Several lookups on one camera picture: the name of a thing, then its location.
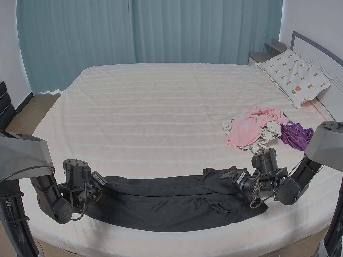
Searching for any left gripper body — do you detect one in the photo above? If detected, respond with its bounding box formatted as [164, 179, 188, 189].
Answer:
[87, 171, 108, 198]

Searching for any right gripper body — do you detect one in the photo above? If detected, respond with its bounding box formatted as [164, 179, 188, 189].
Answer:
[232, 170, 255, 196]

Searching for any black T-shirt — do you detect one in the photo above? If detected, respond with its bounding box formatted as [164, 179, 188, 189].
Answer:
[86, 166, 269, 232]

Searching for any bed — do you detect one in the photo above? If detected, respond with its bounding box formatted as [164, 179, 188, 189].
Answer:
[23, 31, 343, 254]

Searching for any pink garment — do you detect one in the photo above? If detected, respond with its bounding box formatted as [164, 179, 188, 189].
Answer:
[227, 105, 290, 148]

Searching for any white printed garment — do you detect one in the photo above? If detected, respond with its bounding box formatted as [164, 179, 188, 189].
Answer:
[222, 118, 282, 155]

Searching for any purple garment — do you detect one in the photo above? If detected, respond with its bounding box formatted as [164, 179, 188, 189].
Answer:
[279, 121, 314, 151]

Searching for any white printed pillow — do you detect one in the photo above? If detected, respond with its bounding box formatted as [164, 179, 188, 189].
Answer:
[255, 48, 333, 109]

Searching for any black chest of drawers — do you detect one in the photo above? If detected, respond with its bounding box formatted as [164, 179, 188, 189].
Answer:
[0, 80, 16, 129]

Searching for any grey bedside table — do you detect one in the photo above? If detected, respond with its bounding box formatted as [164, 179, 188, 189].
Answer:
[249, 38, 287, 65]

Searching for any blue-green curtain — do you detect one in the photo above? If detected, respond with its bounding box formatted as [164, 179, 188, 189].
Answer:
[17, 0, 283, 96]

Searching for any black cable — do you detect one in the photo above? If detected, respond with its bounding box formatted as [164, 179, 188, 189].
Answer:
[0, 166, 56, 183]
[288, 155, 309, 177]

